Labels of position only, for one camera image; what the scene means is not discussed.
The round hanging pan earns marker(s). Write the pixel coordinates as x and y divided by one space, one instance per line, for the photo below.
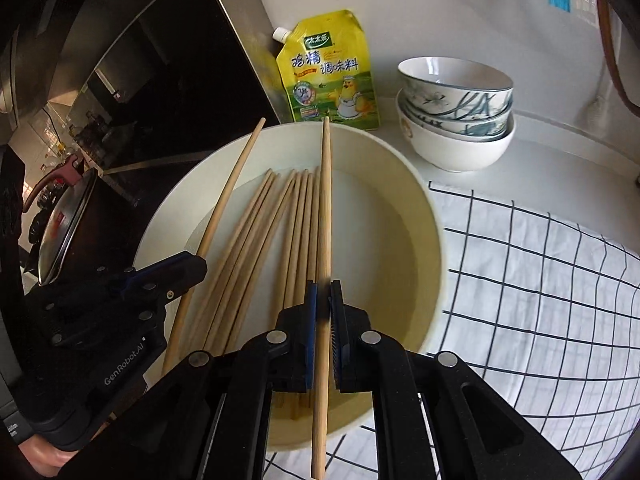
607 50

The large white basin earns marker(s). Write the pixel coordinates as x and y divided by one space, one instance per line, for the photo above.
390 240

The stack of ceramic bowls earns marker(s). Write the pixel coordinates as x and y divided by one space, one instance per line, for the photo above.
450 150

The leaf-patterned bowl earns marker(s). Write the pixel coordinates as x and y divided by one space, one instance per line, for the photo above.
450 97
480 130

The bunch of wooden chopsticks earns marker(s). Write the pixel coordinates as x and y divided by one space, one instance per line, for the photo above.
260 240

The pot with metal lid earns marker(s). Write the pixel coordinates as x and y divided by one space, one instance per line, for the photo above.
65 225

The long wooden chopstick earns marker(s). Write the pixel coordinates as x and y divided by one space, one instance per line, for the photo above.
325 210
235 180

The white black-checked cloth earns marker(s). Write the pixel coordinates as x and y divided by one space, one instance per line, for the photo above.
525 310

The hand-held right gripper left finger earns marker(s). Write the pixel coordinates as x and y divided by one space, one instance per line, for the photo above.
311 340

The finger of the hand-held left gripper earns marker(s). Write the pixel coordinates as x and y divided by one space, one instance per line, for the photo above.
150 305
170 267

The yellow seasoning pouch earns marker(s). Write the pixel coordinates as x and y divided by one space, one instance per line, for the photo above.
330 75

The person's left hand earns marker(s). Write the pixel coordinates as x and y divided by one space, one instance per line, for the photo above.
45 457

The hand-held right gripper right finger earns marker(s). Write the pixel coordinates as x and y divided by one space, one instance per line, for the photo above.
336 340

